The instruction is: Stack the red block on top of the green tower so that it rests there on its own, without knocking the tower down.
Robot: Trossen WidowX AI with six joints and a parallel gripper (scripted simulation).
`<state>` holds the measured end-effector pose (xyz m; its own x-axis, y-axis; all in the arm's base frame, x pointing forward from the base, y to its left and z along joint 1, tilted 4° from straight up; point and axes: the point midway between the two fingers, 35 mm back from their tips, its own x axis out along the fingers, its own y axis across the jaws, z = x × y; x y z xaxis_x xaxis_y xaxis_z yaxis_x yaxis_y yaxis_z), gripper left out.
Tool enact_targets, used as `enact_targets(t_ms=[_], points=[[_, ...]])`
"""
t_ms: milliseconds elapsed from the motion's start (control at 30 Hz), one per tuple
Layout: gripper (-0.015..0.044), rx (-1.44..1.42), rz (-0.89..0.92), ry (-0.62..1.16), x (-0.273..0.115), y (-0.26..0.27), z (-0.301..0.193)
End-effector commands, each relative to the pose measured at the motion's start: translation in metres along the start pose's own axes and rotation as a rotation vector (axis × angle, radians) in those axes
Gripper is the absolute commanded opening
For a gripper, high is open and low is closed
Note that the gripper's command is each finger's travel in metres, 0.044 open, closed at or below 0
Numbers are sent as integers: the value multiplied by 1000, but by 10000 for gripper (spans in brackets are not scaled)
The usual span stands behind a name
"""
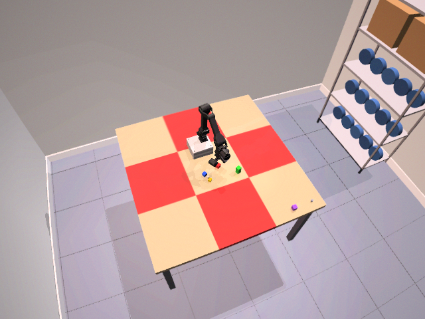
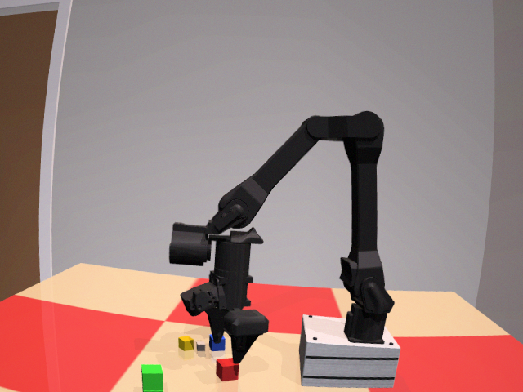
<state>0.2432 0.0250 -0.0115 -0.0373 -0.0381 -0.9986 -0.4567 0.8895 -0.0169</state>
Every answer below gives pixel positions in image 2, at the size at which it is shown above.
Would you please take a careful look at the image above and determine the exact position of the yellow block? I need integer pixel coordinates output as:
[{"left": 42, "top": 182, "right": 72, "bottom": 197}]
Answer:
[{"left": 178, "top": 336, "right": 194, "bottom": 351}]

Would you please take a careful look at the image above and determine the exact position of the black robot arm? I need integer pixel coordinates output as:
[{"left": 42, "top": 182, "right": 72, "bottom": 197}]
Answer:
[{"left": 169, "top": 111, "right": 395, "bottom": 345}]

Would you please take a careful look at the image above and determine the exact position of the blue block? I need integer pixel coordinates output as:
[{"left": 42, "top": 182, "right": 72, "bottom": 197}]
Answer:
[{"left": 209, "top": 334, "right": 226, "bottom": 351}]

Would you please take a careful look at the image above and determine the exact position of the red block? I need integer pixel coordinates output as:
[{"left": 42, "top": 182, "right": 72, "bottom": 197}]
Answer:
[{"left": 216, "top": 358, "right": 239, "bottom": 381}]

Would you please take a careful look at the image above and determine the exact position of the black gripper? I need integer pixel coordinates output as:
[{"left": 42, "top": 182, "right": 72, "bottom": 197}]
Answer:
[{"left": 204, "top": 266, "right": 270, "bottom": 364}]

